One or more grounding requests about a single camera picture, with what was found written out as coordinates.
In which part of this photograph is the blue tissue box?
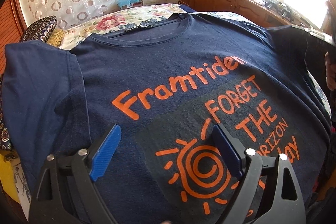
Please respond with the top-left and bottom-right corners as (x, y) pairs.
(117, 0), (143, 10)

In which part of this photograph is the blue white floral sheet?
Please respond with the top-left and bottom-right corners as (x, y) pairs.
(12, 11), (332, 214)

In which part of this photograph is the person's right hand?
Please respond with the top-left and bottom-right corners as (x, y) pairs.
(325, 52), (336, 91)

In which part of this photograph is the dark circle-patterned cloth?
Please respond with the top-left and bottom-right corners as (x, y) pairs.
(20, 15), (58, 43)

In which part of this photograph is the floral pink bed blanket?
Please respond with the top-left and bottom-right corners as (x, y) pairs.
(60, 3), (194, 50)

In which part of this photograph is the yellow cloth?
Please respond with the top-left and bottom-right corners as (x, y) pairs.
(46, 29), (64, 48)

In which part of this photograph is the wooden sideboard cabinet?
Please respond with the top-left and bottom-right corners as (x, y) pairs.
(179, 0), (291, 27)

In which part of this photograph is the navy T-shirt orange print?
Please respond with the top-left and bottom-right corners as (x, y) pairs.
(2, 11), (332, 224)

